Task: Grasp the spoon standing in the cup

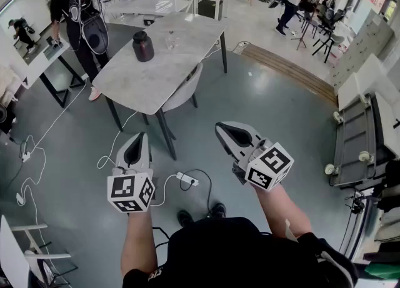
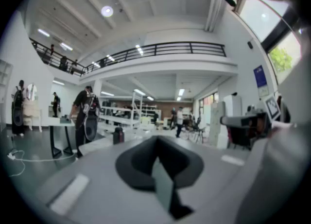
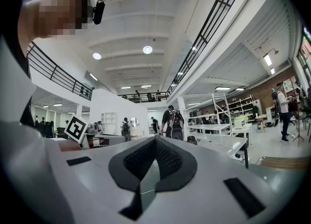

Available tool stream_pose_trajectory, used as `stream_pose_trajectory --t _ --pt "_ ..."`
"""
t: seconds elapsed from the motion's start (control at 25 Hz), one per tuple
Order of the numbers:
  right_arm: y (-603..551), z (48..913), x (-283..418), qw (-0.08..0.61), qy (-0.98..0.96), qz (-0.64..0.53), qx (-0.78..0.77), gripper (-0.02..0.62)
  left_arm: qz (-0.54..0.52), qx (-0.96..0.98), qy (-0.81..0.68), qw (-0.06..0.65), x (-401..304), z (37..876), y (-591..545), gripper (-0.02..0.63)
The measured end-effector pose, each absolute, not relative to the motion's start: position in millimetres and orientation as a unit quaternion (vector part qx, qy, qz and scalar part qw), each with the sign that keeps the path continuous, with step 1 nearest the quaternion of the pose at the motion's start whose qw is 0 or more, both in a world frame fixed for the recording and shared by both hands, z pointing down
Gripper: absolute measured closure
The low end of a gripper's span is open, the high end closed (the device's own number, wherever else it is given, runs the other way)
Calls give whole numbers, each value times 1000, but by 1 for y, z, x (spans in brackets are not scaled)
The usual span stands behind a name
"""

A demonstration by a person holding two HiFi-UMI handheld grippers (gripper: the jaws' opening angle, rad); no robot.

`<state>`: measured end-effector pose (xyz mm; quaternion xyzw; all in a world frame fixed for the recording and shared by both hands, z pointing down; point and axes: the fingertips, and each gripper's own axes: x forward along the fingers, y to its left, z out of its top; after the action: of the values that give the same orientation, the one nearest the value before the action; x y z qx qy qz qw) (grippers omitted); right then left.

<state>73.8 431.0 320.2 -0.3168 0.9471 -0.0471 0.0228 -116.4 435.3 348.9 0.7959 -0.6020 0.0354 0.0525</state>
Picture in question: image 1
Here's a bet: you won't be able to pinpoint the black flat box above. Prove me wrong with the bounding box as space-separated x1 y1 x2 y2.
43 36 65 60

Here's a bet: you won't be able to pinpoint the person's black shoe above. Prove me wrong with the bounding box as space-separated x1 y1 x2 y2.
211 202 227 219
177 210 194 227

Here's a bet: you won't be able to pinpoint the white desk with black legs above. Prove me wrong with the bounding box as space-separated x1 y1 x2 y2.
23 35 87 109

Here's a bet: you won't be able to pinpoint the white panel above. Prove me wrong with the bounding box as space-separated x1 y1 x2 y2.
337 54 400 156

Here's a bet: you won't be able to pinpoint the dark platform cart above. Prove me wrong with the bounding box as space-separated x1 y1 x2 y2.
324 92 391 188

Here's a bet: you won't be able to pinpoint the clear drinking glass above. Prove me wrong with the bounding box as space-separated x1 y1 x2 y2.
165 31 181 51

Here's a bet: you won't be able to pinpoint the dark plastic jar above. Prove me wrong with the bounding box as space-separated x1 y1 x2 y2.
132 31 155 62

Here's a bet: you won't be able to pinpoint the brown ribbed ramp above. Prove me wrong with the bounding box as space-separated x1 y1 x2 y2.
242 44 339 107

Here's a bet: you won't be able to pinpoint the person's right forearm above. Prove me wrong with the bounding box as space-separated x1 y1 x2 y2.
251 182 313 238

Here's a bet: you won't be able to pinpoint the gray upholstered chair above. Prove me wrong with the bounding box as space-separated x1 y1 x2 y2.
161 63 204 113

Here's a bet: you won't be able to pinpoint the dark tripod stand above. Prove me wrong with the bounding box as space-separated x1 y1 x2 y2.
290 0 329 51

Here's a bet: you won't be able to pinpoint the black cable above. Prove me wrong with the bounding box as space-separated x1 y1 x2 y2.
179 169 214 217

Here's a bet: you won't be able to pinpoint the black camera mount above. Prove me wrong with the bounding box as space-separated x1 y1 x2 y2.
344 194 367 216

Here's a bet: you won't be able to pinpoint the person's left black shoe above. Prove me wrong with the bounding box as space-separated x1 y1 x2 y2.
177 210 194 227

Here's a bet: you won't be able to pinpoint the white cable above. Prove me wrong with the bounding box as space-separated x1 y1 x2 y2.
97 109 139 170
151 172 179 208
18 77 89 187

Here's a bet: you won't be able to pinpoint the gray marble table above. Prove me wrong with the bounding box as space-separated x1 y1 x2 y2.
92 11 228 161

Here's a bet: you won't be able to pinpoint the gray lockers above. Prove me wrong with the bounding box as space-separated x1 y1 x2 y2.
331 17 394 87

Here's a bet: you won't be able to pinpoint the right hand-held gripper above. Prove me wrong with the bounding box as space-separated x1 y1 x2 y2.
214 121 296 192

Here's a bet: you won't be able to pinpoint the person's black shirt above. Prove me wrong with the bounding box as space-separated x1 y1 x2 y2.
123 216 359 288

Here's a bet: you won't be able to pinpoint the black chair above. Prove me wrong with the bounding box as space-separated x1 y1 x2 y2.
311 8 346 63

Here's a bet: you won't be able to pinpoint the white chair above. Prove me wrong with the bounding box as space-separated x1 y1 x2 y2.
0 214 79 288

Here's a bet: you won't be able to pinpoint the person's left forearm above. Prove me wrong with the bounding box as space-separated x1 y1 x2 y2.
121 210 159 277

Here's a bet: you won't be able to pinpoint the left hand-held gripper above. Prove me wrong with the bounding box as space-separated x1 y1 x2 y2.
107 132 156 216

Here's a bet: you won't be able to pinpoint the person's right black shoe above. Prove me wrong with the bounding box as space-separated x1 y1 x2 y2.
211 202 227 219

